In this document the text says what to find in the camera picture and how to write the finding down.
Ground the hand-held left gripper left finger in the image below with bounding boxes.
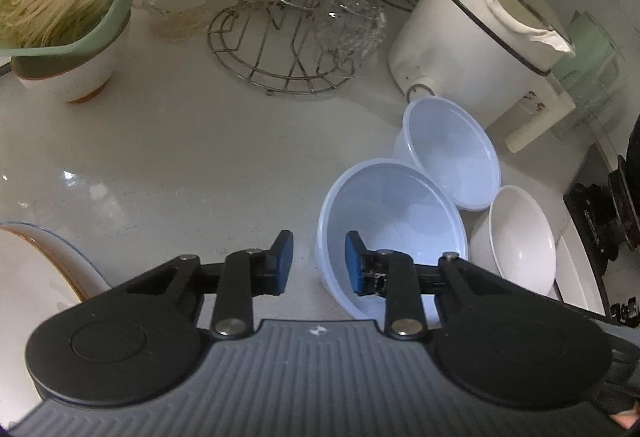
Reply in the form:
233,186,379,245
125,229,295,338

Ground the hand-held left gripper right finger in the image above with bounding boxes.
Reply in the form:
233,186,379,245
345,230,551,338

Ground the large light blue bowl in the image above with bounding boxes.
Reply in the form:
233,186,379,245
314,158,470,321

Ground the white plate with grey leaves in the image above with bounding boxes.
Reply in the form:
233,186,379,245
0,226,85,420

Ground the small light blue bowl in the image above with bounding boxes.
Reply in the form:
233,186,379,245
392,97,502,212

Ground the plain white bowl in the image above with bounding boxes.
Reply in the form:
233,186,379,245
470,185,559,298

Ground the white electric cooker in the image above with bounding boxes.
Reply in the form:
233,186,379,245
387,0,577,154

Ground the upturned cut glass cup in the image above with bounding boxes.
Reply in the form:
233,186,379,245
314,0,399,74

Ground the black gas stove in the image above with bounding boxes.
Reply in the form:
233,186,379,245
563,152,640,331

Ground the white bowl with red base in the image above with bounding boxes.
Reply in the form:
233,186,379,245
12,9,133,104

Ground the green electric kettle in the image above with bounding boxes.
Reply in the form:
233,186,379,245
550,11,627,141

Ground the wire cup rack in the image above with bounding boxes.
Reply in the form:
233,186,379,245
207,0,362,96

